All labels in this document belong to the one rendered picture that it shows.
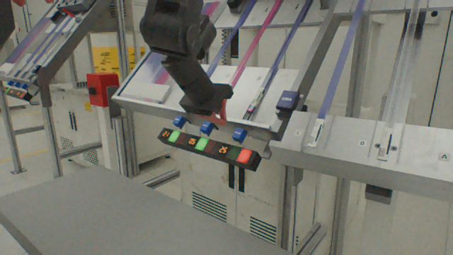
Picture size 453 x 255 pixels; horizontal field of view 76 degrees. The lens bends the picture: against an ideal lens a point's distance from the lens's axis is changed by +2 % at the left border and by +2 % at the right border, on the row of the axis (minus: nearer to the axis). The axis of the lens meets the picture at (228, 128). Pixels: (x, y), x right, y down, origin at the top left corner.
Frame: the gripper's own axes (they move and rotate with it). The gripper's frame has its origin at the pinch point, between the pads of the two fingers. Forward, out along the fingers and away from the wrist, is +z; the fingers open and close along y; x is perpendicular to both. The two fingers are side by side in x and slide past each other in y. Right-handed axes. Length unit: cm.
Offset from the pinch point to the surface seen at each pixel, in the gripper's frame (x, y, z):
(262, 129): -4.4, -4.8, 8.2
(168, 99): -9.1, 33.2, 8.4
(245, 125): -4.4, -0.3, 7.3
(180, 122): -1.9, 21.9, 8.3
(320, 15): -45.1, -4.8, 7.7
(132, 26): -74, 139, 25
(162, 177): 6, 62, 51
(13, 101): -23, 463, 96
